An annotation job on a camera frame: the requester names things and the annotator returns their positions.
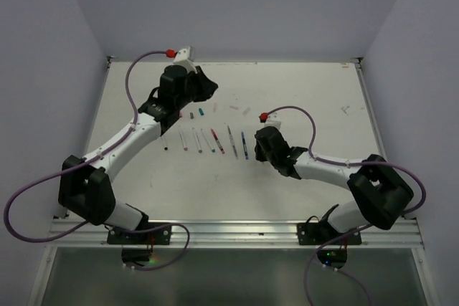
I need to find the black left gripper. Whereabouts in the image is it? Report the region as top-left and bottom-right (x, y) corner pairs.
(175, 65), (217, 109)

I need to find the blue gel pen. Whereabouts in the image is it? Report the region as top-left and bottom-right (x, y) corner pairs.
(241, 131), (249, 160)

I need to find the dark purple gel pen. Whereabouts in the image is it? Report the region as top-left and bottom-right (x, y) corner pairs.
(227, 125), (238, 159)

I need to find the green capped white marker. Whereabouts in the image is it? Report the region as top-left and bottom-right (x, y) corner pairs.
(200, 128), (216, 153)

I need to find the red gel pen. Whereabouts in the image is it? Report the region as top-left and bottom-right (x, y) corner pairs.
(211, 128), (225, 155)

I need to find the grey capped white marker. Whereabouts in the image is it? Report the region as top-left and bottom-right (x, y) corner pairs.
(192, 127), (203, 153)

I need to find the pink capped white marker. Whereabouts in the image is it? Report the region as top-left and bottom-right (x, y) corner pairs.
(179, 126), (189, 151)

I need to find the black white marker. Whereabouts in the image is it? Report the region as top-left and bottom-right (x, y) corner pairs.
(161, 136), (169, 150)

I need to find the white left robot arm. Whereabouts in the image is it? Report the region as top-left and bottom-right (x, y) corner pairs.
(58, 64), (218, 244)

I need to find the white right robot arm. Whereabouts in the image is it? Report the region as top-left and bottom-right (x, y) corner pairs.
(255, 126), (414, 244)

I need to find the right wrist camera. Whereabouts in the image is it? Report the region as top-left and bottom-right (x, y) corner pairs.
(265, 115), (282, 129)

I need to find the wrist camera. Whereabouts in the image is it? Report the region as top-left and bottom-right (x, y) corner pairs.
(172, 46), (197, 72)
(265, 115), (282, 129)

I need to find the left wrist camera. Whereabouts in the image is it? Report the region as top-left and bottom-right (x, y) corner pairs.
(172, 46), (197, 72)

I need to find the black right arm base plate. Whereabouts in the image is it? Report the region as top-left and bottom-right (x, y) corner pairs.
(296, 216), (363, 271)

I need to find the aluminium front mounting rail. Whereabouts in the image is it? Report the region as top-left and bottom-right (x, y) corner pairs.
(52, 220), (423, 249)

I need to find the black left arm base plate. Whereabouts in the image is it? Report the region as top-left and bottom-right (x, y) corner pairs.
(106, 221), (172, 269)

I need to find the aluminium table edge rail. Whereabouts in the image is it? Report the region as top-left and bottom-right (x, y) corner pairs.
(349, 59), (414, 230)

